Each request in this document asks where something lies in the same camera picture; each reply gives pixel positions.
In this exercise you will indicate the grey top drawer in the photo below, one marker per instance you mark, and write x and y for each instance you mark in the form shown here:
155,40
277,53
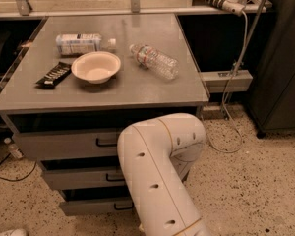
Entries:
69,144

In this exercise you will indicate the grey drawer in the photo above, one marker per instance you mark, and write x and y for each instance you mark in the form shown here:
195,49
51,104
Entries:
69,144
82,173
96,200

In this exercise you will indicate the clear plastic water bottle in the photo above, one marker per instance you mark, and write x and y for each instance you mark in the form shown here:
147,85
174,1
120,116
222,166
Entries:
161,64

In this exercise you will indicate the grey metal rail box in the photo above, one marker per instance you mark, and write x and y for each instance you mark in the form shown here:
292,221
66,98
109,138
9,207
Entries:
221,81

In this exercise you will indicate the white shoe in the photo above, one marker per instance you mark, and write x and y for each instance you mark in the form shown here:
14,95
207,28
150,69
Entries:
14,232

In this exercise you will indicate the grey middle drawer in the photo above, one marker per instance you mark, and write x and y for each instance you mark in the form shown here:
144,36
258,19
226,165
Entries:
82,173

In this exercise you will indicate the grey bottom drawer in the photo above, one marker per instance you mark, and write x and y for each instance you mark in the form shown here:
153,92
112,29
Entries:
96,200

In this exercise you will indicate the black snack bar wrapper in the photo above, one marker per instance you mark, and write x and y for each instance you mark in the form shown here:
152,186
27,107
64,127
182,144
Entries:
55,76

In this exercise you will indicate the white power strip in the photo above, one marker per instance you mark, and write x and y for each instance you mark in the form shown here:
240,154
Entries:
231,6

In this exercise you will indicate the grey drawer cabinet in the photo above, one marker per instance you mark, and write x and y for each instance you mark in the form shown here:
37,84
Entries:
66,114

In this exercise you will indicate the white paper bowl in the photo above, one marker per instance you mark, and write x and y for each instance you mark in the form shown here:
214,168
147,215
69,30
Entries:
96,67

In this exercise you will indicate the dark cabinet at right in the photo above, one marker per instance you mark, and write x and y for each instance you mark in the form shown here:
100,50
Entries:
271,96

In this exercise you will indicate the white labelled bottle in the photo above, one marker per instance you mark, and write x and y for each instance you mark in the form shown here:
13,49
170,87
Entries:
82,43

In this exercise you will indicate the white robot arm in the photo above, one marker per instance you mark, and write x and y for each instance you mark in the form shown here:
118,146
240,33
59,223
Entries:
155,155

